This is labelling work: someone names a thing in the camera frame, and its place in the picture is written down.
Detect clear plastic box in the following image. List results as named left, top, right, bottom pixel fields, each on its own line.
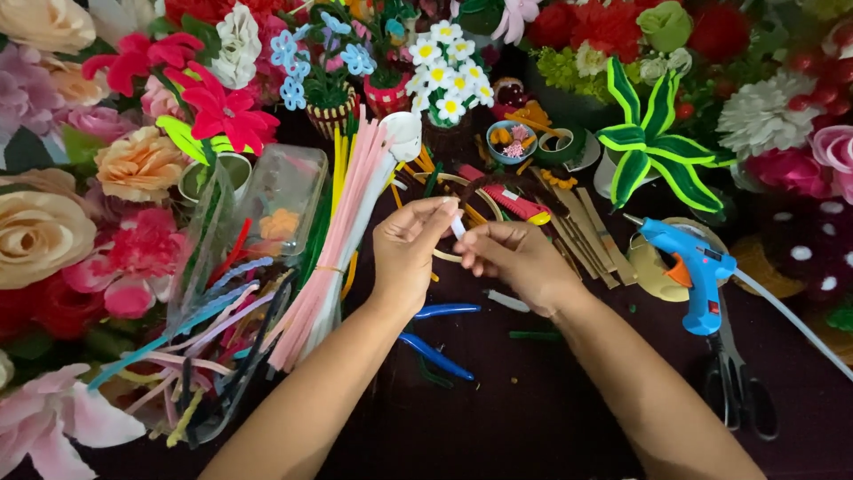
left=235, top=143, right=329, bottom=260

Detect white daisy pipe cleaner pot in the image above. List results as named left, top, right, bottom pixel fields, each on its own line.
left=405, top=20, right=496, bottom=129

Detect blue hot glue gun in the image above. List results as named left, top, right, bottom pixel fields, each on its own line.
left=623, top=213, right=738, bottom=337

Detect blue pipe cleaner flower pot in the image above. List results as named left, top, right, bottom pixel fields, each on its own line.
left=269, top=10, right=378, bottom=140

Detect red utility knife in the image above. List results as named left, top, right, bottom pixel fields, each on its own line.
left=457, top=164, right=553, bottom=226

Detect pile of wooden sticks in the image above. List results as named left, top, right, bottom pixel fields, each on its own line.
left=530, top=167, right=639, bottom=290

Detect dark red white-dotted mushroom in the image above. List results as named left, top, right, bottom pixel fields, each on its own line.
left=729, top=196, right=853, bottom=301

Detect person's right hand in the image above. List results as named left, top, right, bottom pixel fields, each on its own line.
left=453, top=220, right=589, bottom=319

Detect white round plastic piece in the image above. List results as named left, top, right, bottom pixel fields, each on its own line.
left=383, top=111, right=423, bottom=163

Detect heap of pastel fabric flowers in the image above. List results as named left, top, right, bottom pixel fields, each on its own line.
left=0, top=0, right=281, bottom=480

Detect bundle of pink pipe cleaners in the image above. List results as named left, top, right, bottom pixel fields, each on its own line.
left=267, top=119, right=394, bottom=373

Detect red pipe cleaner lily flowers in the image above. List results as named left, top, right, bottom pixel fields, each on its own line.
left=81, top=32, right=281, bottom=157

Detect person's left hand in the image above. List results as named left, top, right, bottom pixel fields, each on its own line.
left=370, top=196, right=462, bottom=316

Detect bundle of yellow pipe cleaners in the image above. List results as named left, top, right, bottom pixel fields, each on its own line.
left=331, top=127, right=361, bottom=301

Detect heap of red white flowers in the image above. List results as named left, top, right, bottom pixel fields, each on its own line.
left=453, top=0, right=853, bottom=208

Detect green floral tape roll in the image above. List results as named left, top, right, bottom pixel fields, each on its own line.
left=533, top=127, right=589, bottom=169

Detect wooden hoop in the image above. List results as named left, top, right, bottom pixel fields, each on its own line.
left=413, top=172, right=505, bottom=264

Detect white cup with green inside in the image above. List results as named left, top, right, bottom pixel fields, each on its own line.
left=178, top=152, right=253, bottom=205

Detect dark green pipe cleaner pieces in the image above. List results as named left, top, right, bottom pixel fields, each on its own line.
left=415, top=355, right=455, bottom=390

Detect blue handled pliers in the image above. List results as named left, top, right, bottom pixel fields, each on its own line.
left=397, top=303, right=482, bottom=382

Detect green yellow striped plant pot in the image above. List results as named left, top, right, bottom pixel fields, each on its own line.
left=592, top=56, right=739, bottom=216

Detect black handled scissors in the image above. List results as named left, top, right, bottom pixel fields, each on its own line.
left=703, top=293, right=779, bottom=442

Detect clear bag of pipe cleaners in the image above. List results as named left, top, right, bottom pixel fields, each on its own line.
left=87, top=167, right=301, bottom=449

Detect yellow pipe cleaner bits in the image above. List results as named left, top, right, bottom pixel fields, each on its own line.
left=539, top=168, right=579, bottom=192

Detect white pipe cleaner scrap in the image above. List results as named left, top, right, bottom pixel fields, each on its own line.
left=485, top=289, right=532, bottom=314

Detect small blue bowl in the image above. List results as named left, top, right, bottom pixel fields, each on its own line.
left=486, top=120, right=538, bottom=165

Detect red checked flower pot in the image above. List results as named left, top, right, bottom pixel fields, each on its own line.
left=363, top=70, right=412, bottom=120

